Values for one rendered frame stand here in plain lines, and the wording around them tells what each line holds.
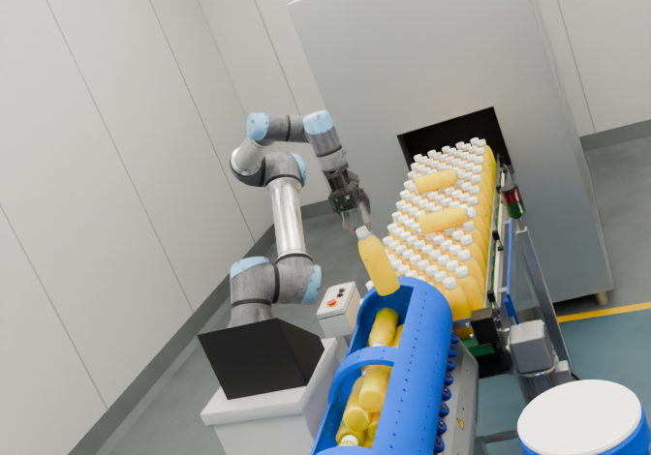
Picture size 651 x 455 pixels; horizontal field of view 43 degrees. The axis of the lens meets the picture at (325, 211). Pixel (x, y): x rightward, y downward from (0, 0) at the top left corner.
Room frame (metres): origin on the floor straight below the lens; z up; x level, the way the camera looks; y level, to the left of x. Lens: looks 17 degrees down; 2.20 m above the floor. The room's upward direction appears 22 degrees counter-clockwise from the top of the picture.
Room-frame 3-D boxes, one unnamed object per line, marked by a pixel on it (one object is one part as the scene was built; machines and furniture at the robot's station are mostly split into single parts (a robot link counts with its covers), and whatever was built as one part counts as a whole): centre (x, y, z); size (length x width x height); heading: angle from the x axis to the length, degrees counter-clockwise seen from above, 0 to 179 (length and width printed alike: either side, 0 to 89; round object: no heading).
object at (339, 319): (2.65, 0.08, 1.05); 0.20 x 0.10 x 0.10; 160
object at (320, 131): (2.19, -0.07, 1.75); 0.09 x 0.08 x 0.11; 11
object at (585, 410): (1.62, -0.36, 1.03); 0.28 x 0.28 x 0.01
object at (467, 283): (2.47, -0.34, 0.99); 0.07 x 0.07 x 0.19
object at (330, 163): (2.19, -0.07, 1.67); 0.08 x 0.08 x 0.05
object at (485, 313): (2.33, -0.33, 0.95); 0.10 x 0.07 x 0.10; 70
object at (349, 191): (2.18, -0.07, 1.59); 0.09 x 0.08 x 0.12; 160
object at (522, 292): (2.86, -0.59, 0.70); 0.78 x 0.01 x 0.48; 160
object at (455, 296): (2.43, -0.28, 0.99); 0.07 x 0.07 x 0.19
